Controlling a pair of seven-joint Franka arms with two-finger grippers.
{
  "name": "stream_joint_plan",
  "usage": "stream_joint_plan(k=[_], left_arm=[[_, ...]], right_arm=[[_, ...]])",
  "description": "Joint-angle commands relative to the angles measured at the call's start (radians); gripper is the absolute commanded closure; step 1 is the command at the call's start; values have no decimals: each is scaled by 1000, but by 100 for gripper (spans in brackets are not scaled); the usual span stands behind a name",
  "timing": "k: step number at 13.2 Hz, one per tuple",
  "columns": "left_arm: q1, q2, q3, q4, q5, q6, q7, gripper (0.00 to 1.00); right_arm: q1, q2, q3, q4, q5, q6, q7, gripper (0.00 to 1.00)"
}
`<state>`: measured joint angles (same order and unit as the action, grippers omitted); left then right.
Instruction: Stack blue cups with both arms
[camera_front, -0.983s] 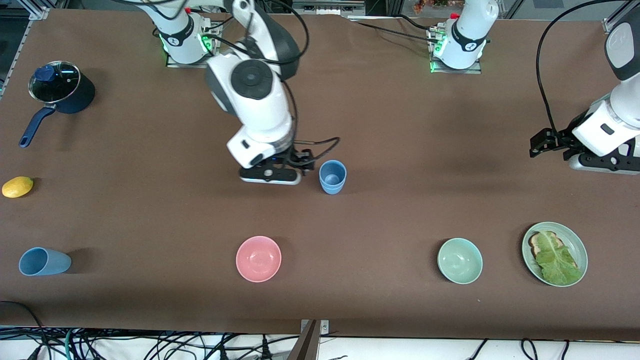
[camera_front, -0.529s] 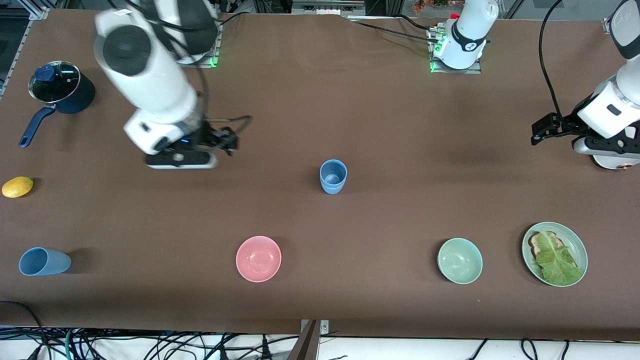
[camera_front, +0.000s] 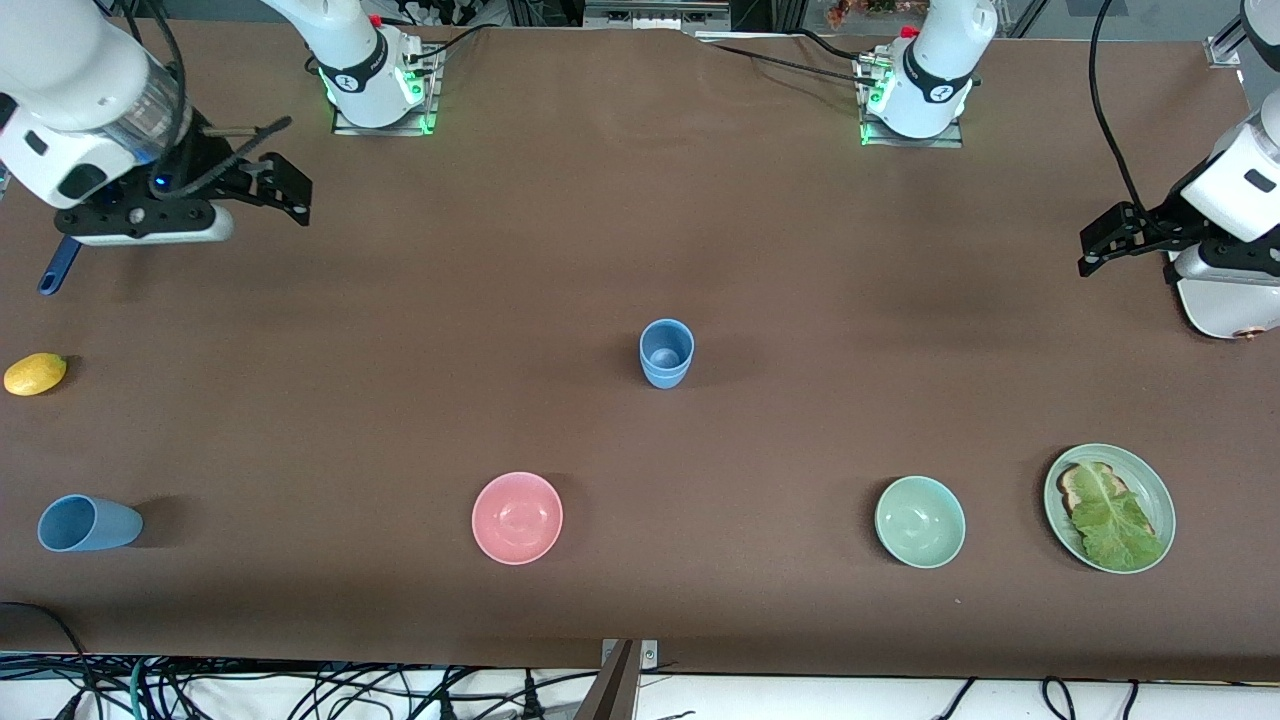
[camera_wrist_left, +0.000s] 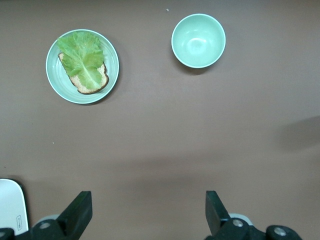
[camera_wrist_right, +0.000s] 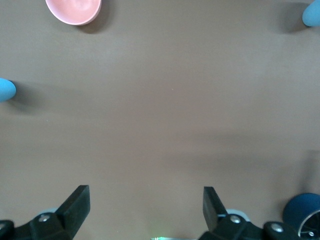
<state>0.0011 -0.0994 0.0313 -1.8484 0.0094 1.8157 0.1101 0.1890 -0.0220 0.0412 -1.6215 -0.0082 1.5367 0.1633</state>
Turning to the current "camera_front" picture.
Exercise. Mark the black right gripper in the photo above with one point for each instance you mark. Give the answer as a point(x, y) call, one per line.
point(203, 152)

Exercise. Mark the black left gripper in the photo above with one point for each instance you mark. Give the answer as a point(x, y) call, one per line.
point(1166, 221)

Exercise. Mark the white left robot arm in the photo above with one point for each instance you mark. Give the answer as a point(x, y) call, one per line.
point(940, 70)

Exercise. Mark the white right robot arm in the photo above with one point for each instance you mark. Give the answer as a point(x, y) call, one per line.
point(60, 80)

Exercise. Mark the white toaster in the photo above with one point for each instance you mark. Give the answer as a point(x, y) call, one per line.
point(1225, 310)

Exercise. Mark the dark blue saucepan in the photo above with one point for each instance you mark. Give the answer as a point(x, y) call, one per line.
point(58, 268)

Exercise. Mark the toast bread slice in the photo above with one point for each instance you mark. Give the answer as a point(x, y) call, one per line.
point(1070, 490)

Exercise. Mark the pale green plate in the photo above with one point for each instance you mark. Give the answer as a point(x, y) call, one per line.
point(1160, 500)

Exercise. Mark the green lettuce leaf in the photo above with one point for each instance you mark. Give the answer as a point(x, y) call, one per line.
point(1115, 525)

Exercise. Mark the yellow lemon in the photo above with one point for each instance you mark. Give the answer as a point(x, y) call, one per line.
point(35, 374)

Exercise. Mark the pale green bowl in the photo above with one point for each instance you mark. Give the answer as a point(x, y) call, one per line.
point(920, 522)

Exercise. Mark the pink bowl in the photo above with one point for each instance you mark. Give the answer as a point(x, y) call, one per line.
point(517, 518)

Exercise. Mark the grey metal device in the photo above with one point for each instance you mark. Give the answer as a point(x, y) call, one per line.
point(655, 14)

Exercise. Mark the small metal clamp plate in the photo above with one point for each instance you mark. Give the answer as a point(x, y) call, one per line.
point(648, 655)

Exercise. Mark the dark metal bar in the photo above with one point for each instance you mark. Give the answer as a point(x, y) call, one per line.
point(610, 690)

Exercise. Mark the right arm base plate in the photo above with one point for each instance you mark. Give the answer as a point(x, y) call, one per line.
point(380, 131)

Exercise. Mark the aluminium corner bracket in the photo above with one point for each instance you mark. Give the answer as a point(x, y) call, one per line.
point(1222, 52)

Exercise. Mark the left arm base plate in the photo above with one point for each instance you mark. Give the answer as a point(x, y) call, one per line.
point(920, 143)

